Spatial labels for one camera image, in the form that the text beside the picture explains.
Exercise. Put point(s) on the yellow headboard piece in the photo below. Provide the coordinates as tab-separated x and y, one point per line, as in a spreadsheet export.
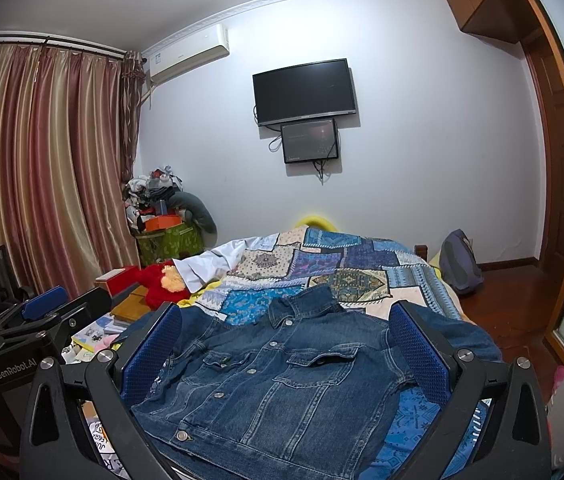
316	222

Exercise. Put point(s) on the white air conditioner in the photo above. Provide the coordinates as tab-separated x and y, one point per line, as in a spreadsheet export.
171	58

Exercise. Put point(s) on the white shirt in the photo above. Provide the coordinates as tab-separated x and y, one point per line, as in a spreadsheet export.
211	265

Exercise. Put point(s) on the small black wall monitor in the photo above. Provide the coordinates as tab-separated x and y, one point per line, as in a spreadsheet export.
309	141

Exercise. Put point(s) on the scattered papers and books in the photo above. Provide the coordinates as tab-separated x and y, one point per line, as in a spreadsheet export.
97	336

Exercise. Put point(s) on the red plush toy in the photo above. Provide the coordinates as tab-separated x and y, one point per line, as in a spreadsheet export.
162	283

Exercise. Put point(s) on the grey green cushion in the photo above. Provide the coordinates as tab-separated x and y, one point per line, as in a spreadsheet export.
194	211

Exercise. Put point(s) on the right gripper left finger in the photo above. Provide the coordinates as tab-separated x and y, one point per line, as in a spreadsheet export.
56	441

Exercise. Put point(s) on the blue denim jacket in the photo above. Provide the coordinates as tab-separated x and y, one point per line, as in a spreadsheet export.
306	390

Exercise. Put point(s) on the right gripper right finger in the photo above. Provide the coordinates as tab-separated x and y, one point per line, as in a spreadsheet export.
514	442

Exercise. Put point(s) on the patchwork blue bedspread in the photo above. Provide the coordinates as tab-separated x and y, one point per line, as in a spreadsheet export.
364	274

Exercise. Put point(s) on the pink gold striped curtain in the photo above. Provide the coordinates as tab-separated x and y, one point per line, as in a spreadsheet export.
69	127

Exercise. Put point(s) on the pile of clothes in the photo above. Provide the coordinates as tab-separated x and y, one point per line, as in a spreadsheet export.
145	197

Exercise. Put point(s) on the black wall television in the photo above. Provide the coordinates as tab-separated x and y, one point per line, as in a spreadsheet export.
311	90

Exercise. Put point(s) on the brown overhead wooden cabinet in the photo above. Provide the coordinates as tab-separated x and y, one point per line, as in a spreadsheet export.
505	20

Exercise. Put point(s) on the brown wooden box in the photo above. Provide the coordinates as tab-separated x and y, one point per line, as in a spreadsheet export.
133	307

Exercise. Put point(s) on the grey purple bag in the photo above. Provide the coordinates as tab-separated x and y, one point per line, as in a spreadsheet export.
458	264

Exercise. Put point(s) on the green storage box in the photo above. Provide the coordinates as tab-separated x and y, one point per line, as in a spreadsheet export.
177	242

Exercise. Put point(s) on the brown wooden door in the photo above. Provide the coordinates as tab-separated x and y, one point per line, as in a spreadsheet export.
545	56

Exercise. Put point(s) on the orange box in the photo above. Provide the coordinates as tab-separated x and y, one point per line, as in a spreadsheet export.
162	222

